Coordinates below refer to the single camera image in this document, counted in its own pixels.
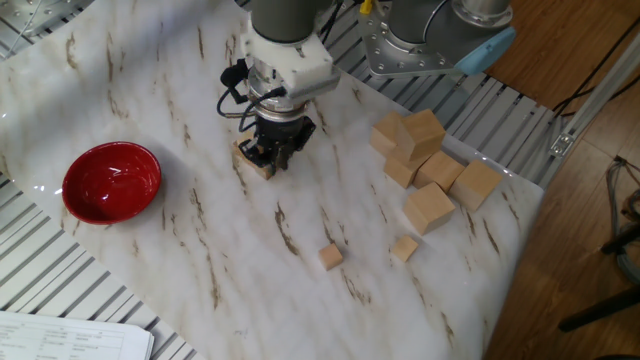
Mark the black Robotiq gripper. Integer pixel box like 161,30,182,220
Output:
237,115,317,174

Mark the large wooden cube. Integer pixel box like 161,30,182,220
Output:
402,181,457,236
397,108,447,164
370,111,406,157
447,159,504,214
412,151,465,196
383,147,426,190

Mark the white printed paper stack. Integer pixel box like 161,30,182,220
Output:
0,310,155,360

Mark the white marble pattern board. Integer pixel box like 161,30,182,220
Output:
0,0,545,360

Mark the red bowl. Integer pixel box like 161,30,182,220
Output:
61,141,163,226

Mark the silver perforated mounting plate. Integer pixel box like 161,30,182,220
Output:
0,0,94,37

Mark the black chair base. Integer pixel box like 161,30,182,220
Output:
557,224,640,334

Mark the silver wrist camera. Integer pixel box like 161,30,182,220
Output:
287,69,342,101

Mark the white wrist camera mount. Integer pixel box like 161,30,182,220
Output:
239,19,341,94

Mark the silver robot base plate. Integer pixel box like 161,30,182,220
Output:
357,0,474,79

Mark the aluminium frame profile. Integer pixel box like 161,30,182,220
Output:
538,30,640,190

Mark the black floor cable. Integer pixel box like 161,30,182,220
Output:
552,17,640,119

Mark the grey cable bundle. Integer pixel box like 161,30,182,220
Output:
605,155,640,285

